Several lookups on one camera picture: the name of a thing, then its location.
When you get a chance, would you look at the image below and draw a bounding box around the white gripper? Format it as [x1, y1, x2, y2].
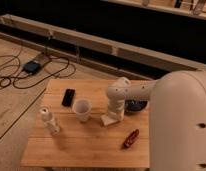
[108, 100, 125, 121]

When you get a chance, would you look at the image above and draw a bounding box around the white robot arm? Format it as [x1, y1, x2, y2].
[106, 71, 206, 171]

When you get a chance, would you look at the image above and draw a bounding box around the dark ceramic bowl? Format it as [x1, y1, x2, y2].
[125, 100, 147, 113]

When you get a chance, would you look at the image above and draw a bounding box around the red snack packet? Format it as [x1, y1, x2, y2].
[122, 129, 139, 149]

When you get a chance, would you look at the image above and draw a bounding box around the white plastic cup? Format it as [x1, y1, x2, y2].
[72, 99, 91, 122]

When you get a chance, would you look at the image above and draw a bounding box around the black smartphone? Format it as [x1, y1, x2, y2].
[62, 89, 75, 107]

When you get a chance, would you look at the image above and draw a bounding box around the wooden table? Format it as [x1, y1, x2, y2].
[21, 79, 149, 168]

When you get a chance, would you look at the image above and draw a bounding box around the blue power adapter box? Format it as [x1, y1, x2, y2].
[23, 61, 41, 74]

